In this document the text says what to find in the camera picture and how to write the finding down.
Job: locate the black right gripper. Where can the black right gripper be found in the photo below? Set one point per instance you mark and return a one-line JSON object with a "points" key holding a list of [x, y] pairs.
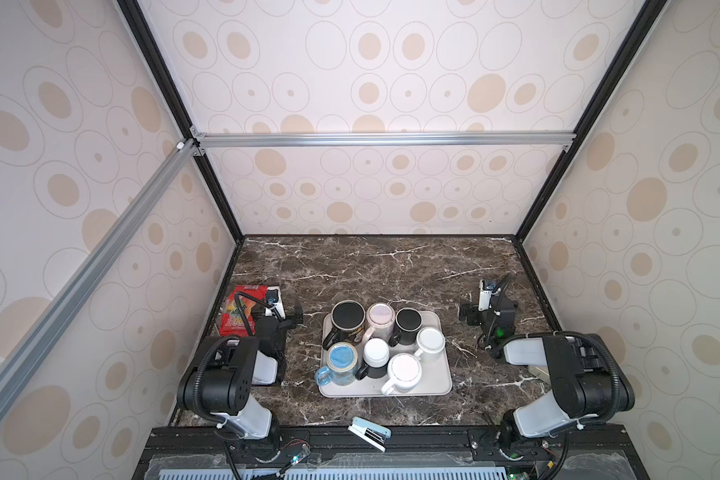
{"points": [[474, 309]]}

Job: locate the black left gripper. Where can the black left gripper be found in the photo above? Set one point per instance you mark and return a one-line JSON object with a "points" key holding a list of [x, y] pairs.
{"points": [[288, 315]]}

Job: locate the black skull mug red inside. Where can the black skull mug red inside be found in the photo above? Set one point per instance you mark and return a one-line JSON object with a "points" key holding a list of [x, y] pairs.
{"points": [[347, 324]]}

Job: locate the blue butterfly mug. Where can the blue butterfly mug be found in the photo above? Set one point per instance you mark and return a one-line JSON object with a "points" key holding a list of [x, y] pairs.
{"points": [[341, 365]]}

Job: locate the black and white mug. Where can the black and white mug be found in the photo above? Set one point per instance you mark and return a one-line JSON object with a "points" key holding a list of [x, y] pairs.
{"points": [[375, 358]]}

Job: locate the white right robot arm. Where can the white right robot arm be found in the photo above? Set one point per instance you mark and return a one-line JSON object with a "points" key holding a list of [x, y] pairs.
{"points": [[587, 385]]}

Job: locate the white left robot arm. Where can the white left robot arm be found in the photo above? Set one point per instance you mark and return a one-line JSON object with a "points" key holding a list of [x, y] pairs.
{"points": [[217, 384]]}

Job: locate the cream white mug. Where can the cream white mug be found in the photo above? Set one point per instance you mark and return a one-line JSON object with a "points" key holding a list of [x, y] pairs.
{"points": [[430, 344]]}

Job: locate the small black mug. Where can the small black mug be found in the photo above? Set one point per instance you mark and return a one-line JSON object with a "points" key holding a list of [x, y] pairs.
{"points": [[407, 324]]}

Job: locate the white ribbed mug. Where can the white ribbed mug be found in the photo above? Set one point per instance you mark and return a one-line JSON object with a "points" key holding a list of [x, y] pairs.
{"points": [[404, 372]]}

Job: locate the pink ceramic mug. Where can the pink ceramic mug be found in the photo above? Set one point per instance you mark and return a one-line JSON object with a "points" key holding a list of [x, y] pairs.
{"points": [[380, 322]]}

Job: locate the red snack bag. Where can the red snack bag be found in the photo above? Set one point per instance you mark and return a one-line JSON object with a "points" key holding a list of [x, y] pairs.
{"points": [[241, 322]]}

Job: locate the light blue white stapler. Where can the light blue white stapler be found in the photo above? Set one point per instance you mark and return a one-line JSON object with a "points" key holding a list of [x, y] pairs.
{"points": [[372, 433]]}

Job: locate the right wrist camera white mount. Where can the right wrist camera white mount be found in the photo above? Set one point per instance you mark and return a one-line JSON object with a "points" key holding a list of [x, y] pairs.
{"points": [[487, 288]]}

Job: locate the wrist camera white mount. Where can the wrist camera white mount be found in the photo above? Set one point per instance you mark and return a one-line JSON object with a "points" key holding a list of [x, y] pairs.
{"points": [[274, 305], [487, 288]]}

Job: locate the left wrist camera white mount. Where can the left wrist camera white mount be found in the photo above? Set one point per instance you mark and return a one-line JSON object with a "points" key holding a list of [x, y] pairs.
{"points": [[274, 305]]}

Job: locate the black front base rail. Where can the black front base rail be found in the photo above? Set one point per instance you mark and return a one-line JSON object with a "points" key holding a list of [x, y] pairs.
{"points": [[410, 452]]}

